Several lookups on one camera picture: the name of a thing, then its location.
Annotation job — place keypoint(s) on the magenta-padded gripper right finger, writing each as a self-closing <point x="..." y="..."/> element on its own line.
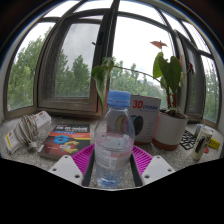
<point x="156" y="168"/>

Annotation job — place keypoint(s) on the black lattice trivet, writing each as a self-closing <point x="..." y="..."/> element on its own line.
<point x="187" y="140"/>

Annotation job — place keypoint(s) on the white red filament box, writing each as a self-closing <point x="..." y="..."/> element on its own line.
<point x="146" y="116"/>

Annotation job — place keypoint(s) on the yellow box with black lettering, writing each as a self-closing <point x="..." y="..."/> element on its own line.
<point x="214" y="144"/>

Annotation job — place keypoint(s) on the dark-framed bay window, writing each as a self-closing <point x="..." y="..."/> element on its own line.
<point x="103" y="66"/>

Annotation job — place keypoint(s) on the flat round red coaster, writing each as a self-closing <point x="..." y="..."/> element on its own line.
<point x="206" y="150"/>

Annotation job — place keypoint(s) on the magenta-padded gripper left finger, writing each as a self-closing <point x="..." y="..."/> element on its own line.
<point x="68" y="168"/>

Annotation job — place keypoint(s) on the clear blue-capped water bottle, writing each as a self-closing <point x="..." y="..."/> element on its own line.
<point x="114" y="146"/>

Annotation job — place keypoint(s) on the potted red-flowered plant, white pot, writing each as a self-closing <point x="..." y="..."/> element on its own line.
<point x="170" y="131"/>

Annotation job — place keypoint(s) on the dark colourful paperback book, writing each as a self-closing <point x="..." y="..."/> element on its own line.
<point x="68" y="140"/>

